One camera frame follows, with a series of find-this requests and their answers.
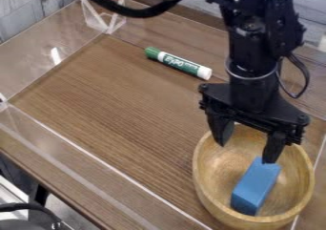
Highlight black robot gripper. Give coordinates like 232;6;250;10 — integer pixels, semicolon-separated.
200;83;311;163

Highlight blue rectangular block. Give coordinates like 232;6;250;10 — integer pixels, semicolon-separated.
232;157;282;216

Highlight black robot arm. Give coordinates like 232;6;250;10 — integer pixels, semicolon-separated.
200;0;311;163

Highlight brown wooden bowl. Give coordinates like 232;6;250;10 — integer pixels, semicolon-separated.
193;125;315;230

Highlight green Expo marker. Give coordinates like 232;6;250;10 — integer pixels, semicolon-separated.
145;47;213;80

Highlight clear acrylic tray walls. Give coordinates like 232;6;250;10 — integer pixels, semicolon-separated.
0;0;326;230

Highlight black metal table leg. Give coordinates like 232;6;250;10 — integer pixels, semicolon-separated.
35;184;50;206

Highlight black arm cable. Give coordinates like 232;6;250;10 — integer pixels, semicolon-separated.
276;52;312;100

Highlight thick black looped cable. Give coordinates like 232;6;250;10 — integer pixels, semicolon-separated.
71;0;189;19

